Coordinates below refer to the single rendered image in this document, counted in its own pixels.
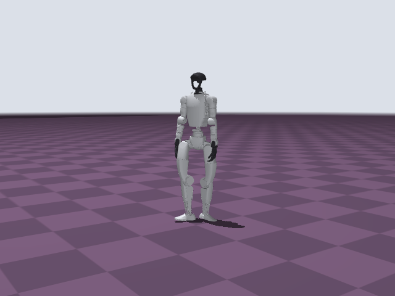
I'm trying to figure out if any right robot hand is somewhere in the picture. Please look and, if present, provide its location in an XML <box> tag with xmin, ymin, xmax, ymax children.
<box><xmin>175</xmin><ymin>139</ymin><xmax>180</xmax><ymax>158</ymax></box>

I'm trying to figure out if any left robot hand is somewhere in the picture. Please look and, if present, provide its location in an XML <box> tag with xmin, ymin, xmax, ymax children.
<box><xmin>208</xmin><ymin>141</ymin><xmax>218</xmax><ymax>162</ymax></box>

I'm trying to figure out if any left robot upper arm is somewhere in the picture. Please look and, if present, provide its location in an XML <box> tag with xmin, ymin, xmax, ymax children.
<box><xmin>206</xmin><ymin>95</ymin><xmax>217</xmax><ymax>125</ymax></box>

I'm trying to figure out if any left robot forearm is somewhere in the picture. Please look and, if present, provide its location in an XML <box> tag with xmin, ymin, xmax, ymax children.
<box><xmin>210</xmin><ymin>118</ymin><xmax>218</xmax><ymax>146</ymax></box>

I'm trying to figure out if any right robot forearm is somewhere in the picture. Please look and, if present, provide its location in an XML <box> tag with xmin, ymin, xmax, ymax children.
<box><xmin>175</xmin><ymin>119</ymin><xmax>185</xmax><ymax>143</ymax></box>

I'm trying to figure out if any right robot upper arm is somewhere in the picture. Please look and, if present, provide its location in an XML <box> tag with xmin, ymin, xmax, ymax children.
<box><xmin>177</xmin><ymin>96</ymin><xmax>187</xmax><ymax>124</ymax></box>

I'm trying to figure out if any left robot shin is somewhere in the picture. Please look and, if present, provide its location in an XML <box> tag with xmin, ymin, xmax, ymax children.
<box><xmin>201</xmin><ymin>182</ymin><xmax>213</xmax><ymax>216</ymax></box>

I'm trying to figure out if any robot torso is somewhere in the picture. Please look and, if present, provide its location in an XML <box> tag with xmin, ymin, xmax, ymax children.
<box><xmin>186</xmin><ymin>91</ymin><xmax>210</xmax><ymax>150</ymax></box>

